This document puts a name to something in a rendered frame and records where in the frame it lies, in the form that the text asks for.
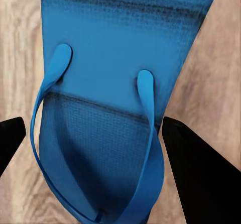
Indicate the sandal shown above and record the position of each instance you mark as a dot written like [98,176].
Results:
[110,67]

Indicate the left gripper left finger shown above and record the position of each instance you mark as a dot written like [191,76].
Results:
[12,132]

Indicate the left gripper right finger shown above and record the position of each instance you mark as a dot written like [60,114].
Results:
[208,185]

